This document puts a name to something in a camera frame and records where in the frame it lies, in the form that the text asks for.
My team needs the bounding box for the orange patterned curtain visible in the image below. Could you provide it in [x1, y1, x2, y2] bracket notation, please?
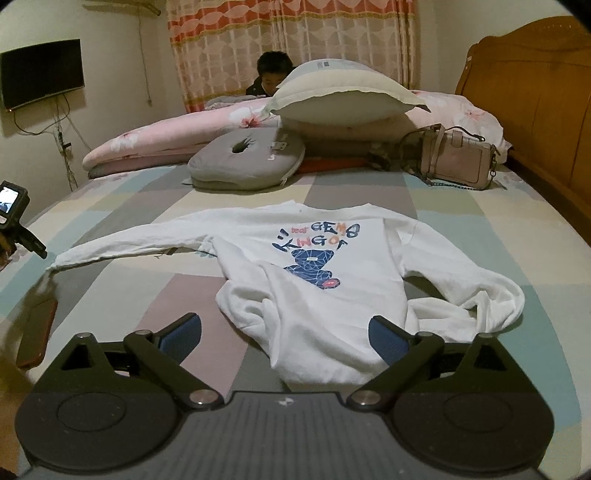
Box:
[164, 0, 421, 114]

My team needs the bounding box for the patchwork bed sheet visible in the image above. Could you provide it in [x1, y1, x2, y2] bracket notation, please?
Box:
[0, 157, 591, 462]

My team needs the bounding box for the cream pillow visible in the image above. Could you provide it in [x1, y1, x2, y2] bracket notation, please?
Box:
[263, 58, 432, 130]

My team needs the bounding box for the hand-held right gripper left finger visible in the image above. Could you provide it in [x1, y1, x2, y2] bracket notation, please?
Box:
[34, 313, 222, 409]

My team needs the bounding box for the red flat item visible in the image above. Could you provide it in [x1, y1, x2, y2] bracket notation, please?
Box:
[295, 156, 370, 175]

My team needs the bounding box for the pink floral quilt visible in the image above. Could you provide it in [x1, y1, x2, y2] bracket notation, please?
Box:
[83, 90, 513, 181]

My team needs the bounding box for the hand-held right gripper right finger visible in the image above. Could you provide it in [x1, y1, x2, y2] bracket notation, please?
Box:
[347, 315, 536, 412]

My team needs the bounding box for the black television cable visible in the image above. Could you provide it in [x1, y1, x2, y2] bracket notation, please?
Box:
[11, 97, 78, 191]

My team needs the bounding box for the wooden bed headboard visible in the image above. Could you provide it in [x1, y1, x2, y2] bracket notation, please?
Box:
[455, 16, 591, 232]

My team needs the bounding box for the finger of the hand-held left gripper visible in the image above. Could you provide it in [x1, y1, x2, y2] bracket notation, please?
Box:
[16, 227, 48, 260]

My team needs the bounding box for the white printed sweatshirt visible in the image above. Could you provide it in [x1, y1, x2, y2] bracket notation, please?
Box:
[48, 200, 527, 387]

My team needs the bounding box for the black wall television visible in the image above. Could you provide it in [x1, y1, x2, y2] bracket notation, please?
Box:
[0, 39, 86, 112]

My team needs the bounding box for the camouflage cloth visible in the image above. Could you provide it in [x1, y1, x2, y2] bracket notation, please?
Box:
[367, 136, 416, 172]

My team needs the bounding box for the pink handbag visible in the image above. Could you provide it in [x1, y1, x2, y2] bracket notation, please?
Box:
[399, 124, 502, 191]

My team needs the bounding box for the grey round cushion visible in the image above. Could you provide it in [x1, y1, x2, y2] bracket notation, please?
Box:
[187, 127, 306, 192]

